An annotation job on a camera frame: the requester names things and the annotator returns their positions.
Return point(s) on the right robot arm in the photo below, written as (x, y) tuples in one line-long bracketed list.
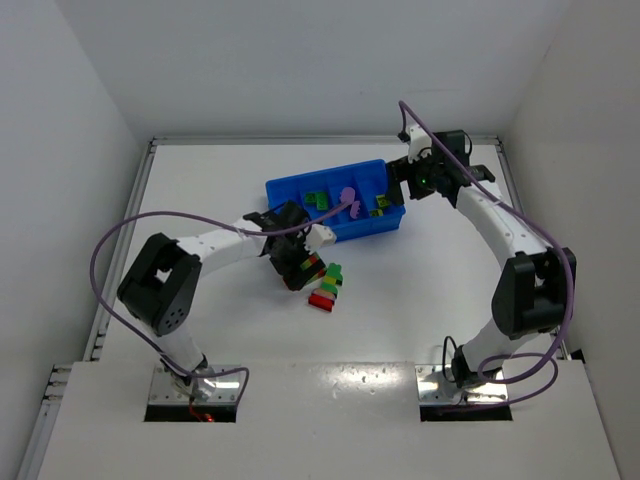
[(531, 294)]

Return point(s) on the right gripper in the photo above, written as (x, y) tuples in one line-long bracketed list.
[(397, 181)]

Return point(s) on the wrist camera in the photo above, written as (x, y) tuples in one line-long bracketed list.
[(417, 140), (319, 236)]

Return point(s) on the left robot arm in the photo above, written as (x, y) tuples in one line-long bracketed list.
[(159, 288)]

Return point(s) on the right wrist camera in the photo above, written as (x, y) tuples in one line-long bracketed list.
[(417, 140)]

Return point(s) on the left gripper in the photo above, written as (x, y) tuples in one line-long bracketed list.
[(298, 267)]

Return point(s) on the purple green lego stack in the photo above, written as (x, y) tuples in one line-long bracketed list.
[(348, 198)]

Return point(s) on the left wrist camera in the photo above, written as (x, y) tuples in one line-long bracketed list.
[(319, 236)]

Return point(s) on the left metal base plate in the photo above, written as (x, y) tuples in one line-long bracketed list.
[(218, 388)]

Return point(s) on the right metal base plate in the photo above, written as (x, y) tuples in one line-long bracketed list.
[(435, 391)]

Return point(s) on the metal base plate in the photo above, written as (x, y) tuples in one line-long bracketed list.
[(435, 391), (218, 388)]

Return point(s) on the red green striped lego stack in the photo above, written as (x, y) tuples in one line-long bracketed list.
[(312, 268)]

